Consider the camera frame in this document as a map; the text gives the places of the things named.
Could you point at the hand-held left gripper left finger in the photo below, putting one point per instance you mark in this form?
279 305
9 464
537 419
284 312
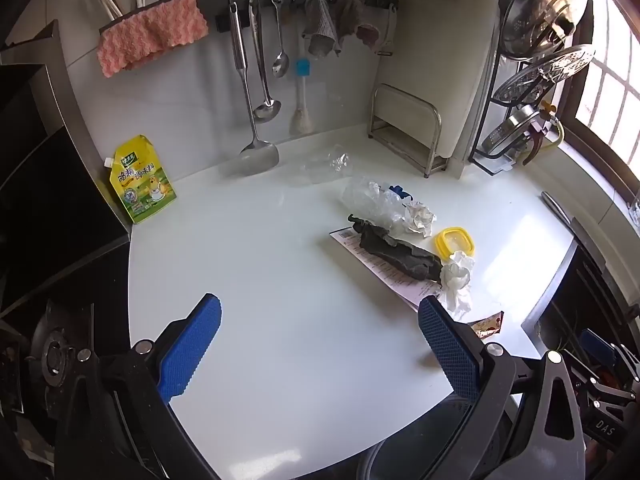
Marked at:
192 345

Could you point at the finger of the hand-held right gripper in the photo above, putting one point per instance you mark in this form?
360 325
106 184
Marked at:
597 347
602 391

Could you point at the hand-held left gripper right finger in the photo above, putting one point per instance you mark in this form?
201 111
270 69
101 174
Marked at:
447 355

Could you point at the brown snack wrapper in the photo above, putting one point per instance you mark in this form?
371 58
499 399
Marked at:
487 325

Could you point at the white tissue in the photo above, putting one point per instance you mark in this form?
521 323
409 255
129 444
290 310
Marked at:
456 275

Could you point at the grey perforated bin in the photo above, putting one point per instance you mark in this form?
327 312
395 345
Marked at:
415 440

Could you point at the yellow lidded container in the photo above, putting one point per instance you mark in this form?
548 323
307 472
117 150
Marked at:
440 245

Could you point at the dark grey cloth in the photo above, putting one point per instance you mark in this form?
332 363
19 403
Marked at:
400 255

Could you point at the steel kitchen sink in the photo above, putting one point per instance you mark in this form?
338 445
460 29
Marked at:
590 290

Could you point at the printed paper sheet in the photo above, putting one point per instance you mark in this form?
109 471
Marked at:
380 271

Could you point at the crumpled white paper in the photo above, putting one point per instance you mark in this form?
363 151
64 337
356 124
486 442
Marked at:
420 217

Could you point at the yellow seasoning pouch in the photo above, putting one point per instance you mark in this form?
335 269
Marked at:
142 180

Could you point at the crumpled clear plastic bag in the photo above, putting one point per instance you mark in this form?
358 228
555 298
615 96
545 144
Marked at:
370 200

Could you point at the black pot lid rack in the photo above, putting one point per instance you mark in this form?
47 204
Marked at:
492 164

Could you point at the metal turner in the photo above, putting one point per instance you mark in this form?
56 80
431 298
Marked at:
257 157

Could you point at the metal cutting board rack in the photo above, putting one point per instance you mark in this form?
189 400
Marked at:
436 130

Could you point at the small metal pot lid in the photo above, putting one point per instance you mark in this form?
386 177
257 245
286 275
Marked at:
507 130

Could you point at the metal ladle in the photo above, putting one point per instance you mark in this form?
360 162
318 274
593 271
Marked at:
265 110

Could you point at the glass pot lid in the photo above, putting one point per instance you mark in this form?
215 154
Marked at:
540 75

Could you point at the hanging metal spoon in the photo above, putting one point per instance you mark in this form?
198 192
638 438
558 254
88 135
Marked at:
280 66

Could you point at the white cutting board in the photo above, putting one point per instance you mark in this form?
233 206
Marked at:
440 60

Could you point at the blue and white brush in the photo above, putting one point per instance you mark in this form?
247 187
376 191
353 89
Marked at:
301 67

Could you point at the pink fluffy cloth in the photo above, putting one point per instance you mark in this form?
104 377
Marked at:
150 35

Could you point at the large metal pot lid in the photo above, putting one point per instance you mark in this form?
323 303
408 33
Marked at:
540 10

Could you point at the grey hanging dishcloth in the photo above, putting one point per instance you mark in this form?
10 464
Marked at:
320 25

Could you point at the brown hanging dishcloth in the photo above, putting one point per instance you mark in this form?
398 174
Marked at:
352 12

